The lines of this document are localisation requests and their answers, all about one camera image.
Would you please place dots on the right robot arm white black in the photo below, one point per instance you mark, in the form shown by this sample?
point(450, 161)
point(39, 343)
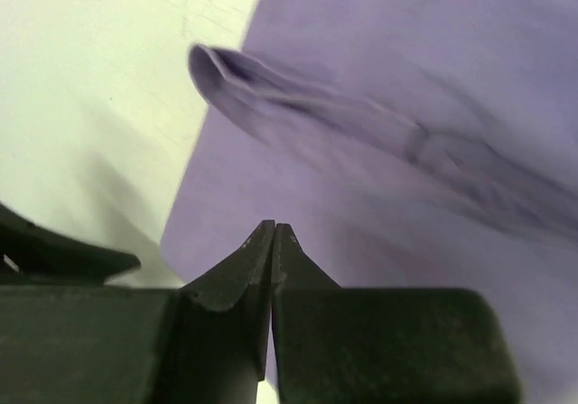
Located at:
point(69, 337)

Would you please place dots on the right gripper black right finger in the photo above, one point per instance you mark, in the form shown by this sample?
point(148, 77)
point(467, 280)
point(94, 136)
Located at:
point(338, 344)

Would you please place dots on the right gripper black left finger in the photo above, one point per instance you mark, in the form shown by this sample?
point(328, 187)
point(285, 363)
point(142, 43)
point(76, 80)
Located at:
point(69, 337)

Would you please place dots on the purple t shirt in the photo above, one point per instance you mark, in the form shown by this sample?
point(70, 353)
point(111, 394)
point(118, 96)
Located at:
point(410, 143)

